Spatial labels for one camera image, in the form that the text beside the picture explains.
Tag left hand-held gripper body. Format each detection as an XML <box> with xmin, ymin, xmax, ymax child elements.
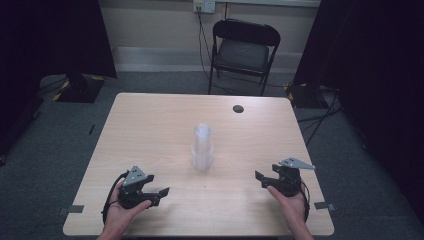
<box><xmin>117</xmin><ymin>165</ymin><xmax>160</xmax><ymax>211</ymax></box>

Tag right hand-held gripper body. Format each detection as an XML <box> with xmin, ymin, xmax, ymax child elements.
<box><xmin>265</xmin><ymin>156</ymin><xmax>316</xmax><ymax>198</ymax></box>

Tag stack of clear plastic cups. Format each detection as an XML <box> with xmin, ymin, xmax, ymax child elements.
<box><xmin>191</xmin><ymin>122</ymin><xmax>215</xmax><ymax>173</ymax></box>

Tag person's right hand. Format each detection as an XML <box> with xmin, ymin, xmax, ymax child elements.
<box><xmin>266</xmin><ymin>185</ymin><xmax>310</xmax><ymax>232</ymax></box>

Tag person's left hand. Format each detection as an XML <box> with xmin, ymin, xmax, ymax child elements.
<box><xmin>104</xmin><ymin>180</ymin><xmax>153</xmax><ymax>235</ymax></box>

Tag grey tape strip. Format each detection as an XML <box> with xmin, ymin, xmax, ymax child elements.
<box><xmin>313</xmin><ymin>201</ymin><xmax>337</xmax><ymax>212</ymax></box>
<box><xmin>57</xmin><ymin>204</ymin><xmax>85</xmax><ymax>216</ymax></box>

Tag black stand base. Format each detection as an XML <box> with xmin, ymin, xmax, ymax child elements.
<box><xmin>285</xmin><ymin>82</ymin><xmax>330</xmax><ymax>110</ymax></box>
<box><xmin>55</xmin><ymin>73</ymin><xmax>106</xmax><ymax>104</ymax></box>

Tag black folding chair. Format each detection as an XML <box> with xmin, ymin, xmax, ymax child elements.
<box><xmin>207</xmin><ymin>18</ymin><xmax>282</xmax><ymax>97</ymax></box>

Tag dark curtain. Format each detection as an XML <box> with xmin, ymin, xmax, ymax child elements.
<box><xmin>0</xmin><ymin>0</ymin><xmax>118</xmax><ymax>158</ymax></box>
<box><xmin>292</xmin><ymin>0</ymin><xmax>424</xmax><ymax>221</ymax></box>

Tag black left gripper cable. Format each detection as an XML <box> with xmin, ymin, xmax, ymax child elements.
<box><xmin>101</xmin><ymin>170</ymin><xmax>130</xmax><ymax>225</ymax></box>

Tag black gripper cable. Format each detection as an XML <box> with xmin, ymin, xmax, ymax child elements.
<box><xmin>101</xmin><ymin>170</ymin><xmax>130</xmax><ymax>225</ymax></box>
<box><xmin>299</xmin><ymin>180</ymin><xmax>312</xmax><ymax>224</ymax></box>

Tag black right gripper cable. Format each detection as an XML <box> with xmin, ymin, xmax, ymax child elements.
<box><xmin>299</xmin><ymin>180</ymin><xmax>312</xmax><ymax>224</ymax></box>

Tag black floor cables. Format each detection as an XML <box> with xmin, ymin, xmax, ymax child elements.
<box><xmin>297</xmin><ymin>87</ymin><xmax>344</xmax><ymax>148</ymax></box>

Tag white wall socket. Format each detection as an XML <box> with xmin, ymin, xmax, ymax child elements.
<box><xmin>192</xmin><ymin>0</ymin><xmax>217</xmax><ymax>15</ymax></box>

